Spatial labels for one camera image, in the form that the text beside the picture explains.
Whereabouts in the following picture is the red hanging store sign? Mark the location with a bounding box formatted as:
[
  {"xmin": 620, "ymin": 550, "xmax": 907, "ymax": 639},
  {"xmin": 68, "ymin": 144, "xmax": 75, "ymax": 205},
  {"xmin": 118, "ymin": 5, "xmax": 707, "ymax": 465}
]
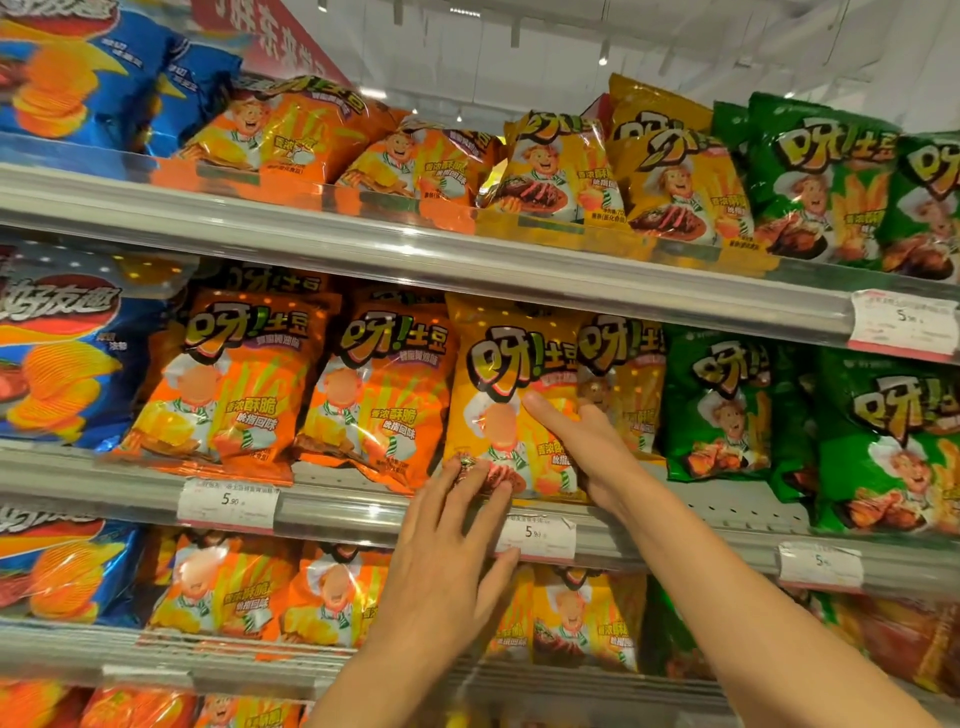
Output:
[{"xmin": 190, "ymin": 0, "xmax": 354, "ymax": 85}]

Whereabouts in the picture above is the person's left forearm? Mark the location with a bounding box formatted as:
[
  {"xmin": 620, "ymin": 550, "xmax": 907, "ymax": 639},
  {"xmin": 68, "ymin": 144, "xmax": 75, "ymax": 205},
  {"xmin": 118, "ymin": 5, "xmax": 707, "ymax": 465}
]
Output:
[{"xmin": 303, "ymin": 637, "xmax": 468, "ymax": 728}]

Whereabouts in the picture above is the white shelf price tag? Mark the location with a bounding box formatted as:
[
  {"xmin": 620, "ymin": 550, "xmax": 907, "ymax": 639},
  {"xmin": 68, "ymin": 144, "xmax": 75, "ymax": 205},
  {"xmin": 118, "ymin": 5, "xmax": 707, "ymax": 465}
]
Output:
[
  {"xmin": 495, "ymin": 513, "xmax": 578, "ymax": 566},
  {"xmin": 177, "ymin": 477, "xmax": 281, "ymax": 536},
  {"xmin": 849, "ymin": 289, "xmax": 960, "ymax": 366},
  {"xmin": 777, "ymin": 540, "xmax": 866, "ymax": 594}
]

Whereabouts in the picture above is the person's right hand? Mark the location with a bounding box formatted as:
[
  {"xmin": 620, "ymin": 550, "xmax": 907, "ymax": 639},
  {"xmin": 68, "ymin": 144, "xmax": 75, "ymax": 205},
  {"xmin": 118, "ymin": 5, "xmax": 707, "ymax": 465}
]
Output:
[{"xmin": 520, "ymin": 389, "xmax": 648, "ymax": 520}]

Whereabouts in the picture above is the person's left hand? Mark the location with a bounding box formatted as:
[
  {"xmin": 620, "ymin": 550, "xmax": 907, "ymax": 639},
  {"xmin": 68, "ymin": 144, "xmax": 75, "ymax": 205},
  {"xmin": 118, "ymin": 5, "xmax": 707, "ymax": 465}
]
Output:
[{"xmin": 366, "ymin": 457, "xmax": 522, "ymax": 667}]

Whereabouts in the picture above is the green potato snack packet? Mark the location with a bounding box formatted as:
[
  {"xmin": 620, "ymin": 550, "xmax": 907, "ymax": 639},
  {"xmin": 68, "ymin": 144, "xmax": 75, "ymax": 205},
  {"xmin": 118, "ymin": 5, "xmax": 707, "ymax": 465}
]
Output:
[
  {"xmin": 662, "ymin": 324, "xmax": 775, "ymax": 483},
  {"xmin": 768, "ymin": 343, "xmax": 820, "ymax": 505},
  {"xmin": 876, "ymin": 132, "xmax": 960, "ymax": 285},
  {"xmin": 812, "ymin": 347, "xmax": 960, "ymax": 538},
  {"xmin": 643, "ymin": 576, "xmax": 715, "ymax": 681},
  {"xmin": 711, "ymin": 100, "xmax": 753, "ymax": 155},
  {"xmin": 744, "ymin": 91, "xmax": 903, "ymax": 270}
]

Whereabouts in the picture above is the yellow potato snack packet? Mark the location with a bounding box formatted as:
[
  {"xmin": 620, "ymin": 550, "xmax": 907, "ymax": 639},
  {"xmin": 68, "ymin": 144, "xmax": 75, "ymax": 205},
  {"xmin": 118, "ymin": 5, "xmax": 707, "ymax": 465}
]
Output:
[
  {"xmin": 486, "ymin": 565, "xmax": 537, "ymax": 663},
  {"xmin": 606, "ymin": 73, "xmax": 715, "ymax": 144},
  {"xmin": 576, "ymin": 313, "xmax": 669, "ymax": 460},
  {"xmin": 624, "ymin": 129, "xmax": 756, "ymax": 250},
  {"xmin": 531, "ymin": 565, "xmax": 648, "ymax": 674},
  {"xmin": 444, "ymin": 294, "xmax": 595, "ymax": 502},
  {"xmin": 486, "ymin": 111, "xmax": 628, "ymax": 228}
]

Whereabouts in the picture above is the blue ridged chips packet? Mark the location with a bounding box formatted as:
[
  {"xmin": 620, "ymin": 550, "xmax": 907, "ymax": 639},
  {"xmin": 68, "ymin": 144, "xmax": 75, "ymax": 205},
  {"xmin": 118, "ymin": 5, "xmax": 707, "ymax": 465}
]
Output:
[
  {"xmin": 0, "ymin": 241, "xmax": 198, "ymax": 451},
  {"xmin": 0, "ymin": 508, "xmax": 145, "ymax": 629},
  {"xmin": 0, "ymin": 0, "xmax": 175, "ymax": 151},
  {"xmin": 148, "ymin": 37, "xmax": 243, "ymax": 159}
]

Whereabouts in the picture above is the orange potato snack packet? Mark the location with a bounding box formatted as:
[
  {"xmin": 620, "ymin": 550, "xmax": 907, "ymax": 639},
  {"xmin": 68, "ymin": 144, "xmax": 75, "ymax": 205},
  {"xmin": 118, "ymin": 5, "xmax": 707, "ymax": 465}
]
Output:
[
  {"xmin": 0, "ymin": 678, "xmax": 93, "ymax": 728},
  {"xmin": 294, "ymin": 300, "xmax": 460, "ymax": 495},
  {"xmin": 193, "ymin": 693, "xmax": 303, "ymax": 728},
  {"xmin": 176, "ymin": 75, "xmax": 400, "ymax": 189},
  {"xmin": 148, "ymin": 531, "xmax": 299, "ymax": 640},
  {"xmin": 78, "ymin": 686, "xmax": 198, "ymax": 728},
  {"xmin": 336, "ymin": 122, "xmax": 505, "ymax": 210},
  {"xmin": 279, "ymin": 543, "xmax": 393, "ymax": 651},
  {"xmin": 216, "ymin": 261, "xmax": 333, "ymax": 295},
  {"xmin": 111, "ymin": 288, "xmax": 343, "ymax": 483}
]

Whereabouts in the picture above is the person's right forearm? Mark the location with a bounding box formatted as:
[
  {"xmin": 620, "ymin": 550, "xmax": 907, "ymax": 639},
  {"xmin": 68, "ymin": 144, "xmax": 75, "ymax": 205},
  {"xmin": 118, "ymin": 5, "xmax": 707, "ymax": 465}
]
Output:
[{"xmin": 600, "ymin": 465, "xmax": 940, "ymax": 728}]

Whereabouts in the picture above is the red snack packet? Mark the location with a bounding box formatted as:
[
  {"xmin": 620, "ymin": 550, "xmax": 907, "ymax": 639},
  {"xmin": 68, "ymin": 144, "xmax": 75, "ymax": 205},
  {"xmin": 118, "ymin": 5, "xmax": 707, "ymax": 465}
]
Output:
[{"xmin": 808, "ymin": 591, "xmax": 960, "ymax": 697}]

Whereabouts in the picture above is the grey metal store shelf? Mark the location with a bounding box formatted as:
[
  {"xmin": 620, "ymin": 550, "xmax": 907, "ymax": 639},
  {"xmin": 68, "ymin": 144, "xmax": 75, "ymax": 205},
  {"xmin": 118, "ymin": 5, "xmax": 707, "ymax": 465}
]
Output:
[
  {"xmin": 0, "ymin": 621, "xmax": 740, "ymax": 717},
  {"xmin": 0, "ymin": 441, "xmax": 960, "ymax": 601},
  {"xmin": 0, "ymin": 161, "xmax": 960, "ymax": 350}
]

